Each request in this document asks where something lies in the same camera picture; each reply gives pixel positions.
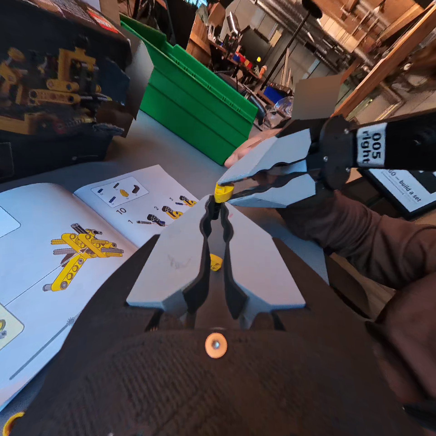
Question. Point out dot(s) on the black floor lamp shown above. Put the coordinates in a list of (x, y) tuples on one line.
[(311, 8)]

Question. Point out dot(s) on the person's brown clothing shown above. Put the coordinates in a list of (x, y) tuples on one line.
[(408, 340)]

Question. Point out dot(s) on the dark computer monitor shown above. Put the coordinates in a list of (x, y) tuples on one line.
[(253, 42)]

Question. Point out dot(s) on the person's right hand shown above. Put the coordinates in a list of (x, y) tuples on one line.
[(243, 150)]

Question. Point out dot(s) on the yellow curved lego piece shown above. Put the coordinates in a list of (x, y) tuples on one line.
[(215, 262), (223, 191)]

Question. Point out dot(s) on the black partition panel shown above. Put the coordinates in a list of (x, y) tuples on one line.
[(180, 20)]

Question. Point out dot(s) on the yellow lego model assembly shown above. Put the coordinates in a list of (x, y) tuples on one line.
[(12, 422)]

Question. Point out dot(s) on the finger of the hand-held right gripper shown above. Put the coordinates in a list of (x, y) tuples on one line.
[(269, 156), (286, 194)]

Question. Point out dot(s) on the dark lego set box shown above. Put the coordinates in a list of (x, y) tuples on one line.
[(51, 85)]

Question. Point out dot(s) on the dark grey rounded object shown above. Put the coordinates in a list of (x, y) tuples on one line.
[(253, 102)]

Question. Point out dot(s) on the black lego connector piece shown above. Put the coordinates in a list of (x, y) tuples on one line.
[(215, 208)]

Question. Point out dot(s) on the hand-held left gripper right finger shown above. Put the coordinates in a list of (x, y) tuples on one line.
[(262, 272)]

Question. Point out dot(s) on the lego instruction booklet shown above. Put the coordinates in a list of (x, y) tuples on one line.
[(27, 211)]

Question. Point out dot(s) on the wooden cabinet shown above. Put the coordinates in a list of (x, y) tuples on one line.
[(199, 39)]

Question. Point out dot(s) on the clear plastic bag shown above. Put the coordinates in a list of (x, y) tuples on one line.
[(282, 109)]

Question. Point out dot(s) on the small blue bin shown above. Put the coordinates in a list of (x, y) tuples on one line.
[(272, 93)]

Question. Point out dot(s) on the green storage bin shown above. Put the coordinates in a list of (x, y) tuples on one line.
[(190, 102)]

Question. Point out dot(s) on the row of coloured bins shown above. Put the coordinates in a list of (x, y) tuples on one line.
[(243, 61)]

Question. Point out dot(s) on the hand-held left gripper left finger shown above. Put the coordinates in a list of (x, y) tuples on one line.
[(173, 269)]

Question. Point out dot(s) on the black framed marker sign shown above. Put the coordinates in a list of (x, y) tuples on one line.
[(402, 190)]

